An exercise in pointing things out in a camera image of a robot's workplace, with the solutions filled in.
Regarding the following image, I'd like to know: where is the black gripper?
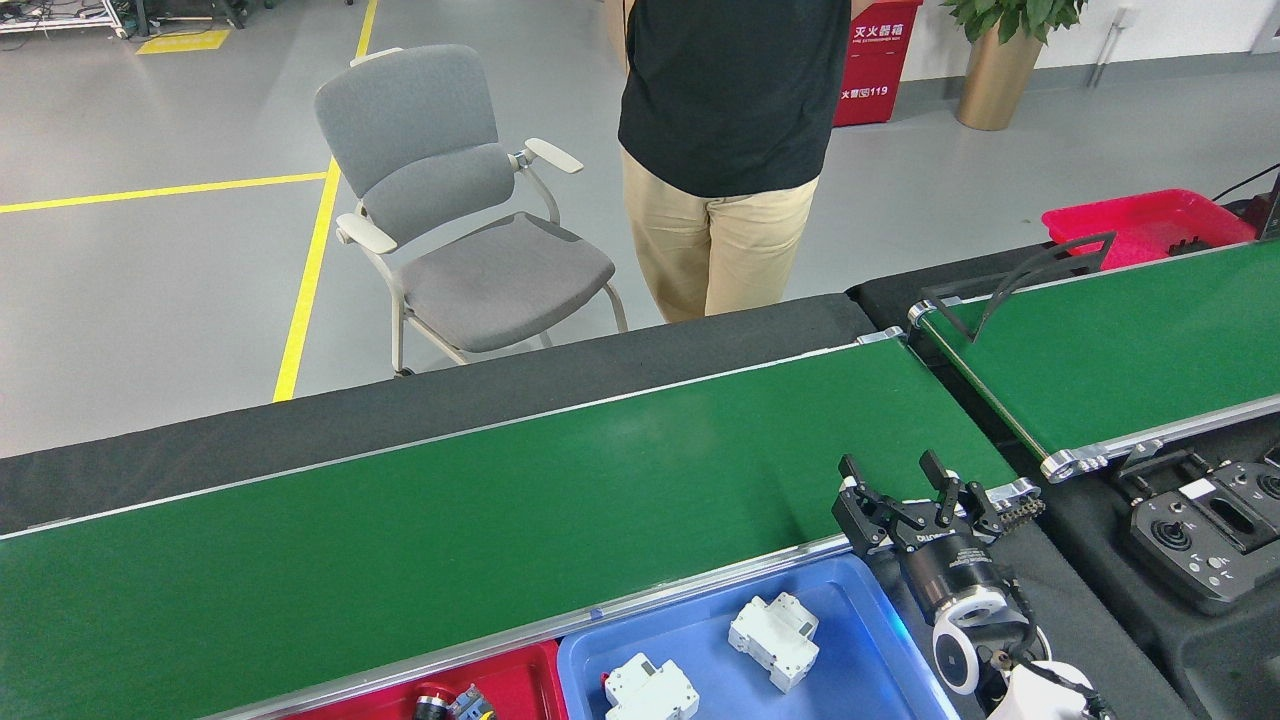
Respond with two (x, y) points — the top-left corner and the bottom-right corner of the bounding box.
(832, 448), (1005, 617)

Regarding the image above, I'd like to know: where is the white circuit breaker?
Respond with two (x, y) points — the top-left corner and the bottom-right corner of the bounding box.
(603, 652), (701, 720)
(727, 592), (821, 694)

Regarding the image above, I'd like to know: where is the blue plastic tray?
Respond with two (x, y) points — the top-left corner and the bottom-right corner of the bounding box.
(555, 553), (961, 720)

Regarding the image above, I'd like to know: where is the angled green conveyor belt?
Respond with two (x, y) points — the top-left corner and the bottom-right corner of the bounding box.
(907, 238), (1280, 484)

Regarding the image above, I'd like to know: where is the long green conveyor belt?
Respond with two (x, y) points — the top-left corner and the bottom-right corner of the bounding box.
(0, 328), (1046, 720)

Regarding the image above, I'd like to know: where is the red plastic tray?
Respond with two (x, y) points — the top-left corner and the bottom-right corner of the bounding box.
(285, 640), (569, 720)

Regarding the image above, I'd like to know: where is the black remote controller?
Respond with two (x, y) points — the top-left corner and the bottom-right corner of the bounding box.
(1115, 440), (1280, 618)

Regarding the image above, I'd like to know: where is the red plastic bin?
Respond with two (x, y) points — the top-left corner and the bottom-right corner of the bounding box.
(1040, 188), (1259, 273)

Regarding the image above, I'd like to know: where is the potted plant in gold pot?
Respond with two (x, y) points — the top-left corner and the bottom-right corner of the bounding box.
(940, 0), (1089, 132)

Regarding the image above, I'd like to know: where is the red fire extinguisher box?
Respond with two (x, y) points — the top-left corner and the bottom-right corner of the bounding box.
(832, 0), (923, 128)

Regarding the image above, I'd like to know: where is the person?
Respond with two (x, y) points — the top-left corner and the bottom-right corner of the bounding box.
(617, 0), (881, 324)

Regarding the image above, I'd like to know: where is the grey office chair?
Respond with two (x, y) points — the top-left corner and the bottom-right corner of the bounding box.
(313, 44), (629, 378)

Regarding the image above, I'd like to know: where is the white metal rack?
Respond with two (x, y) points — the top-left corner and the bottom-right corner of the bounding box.
(0, 0), (128, 38)

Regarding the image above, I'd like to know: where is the black guide bracket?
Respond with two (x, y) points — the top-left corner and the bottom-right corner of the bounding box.
(918, 231), (1118, 343)

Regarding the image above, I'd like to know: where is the white wall pipe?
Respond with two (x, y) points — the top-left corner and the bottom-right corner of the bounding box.
(1085, 8), (1141, 91)

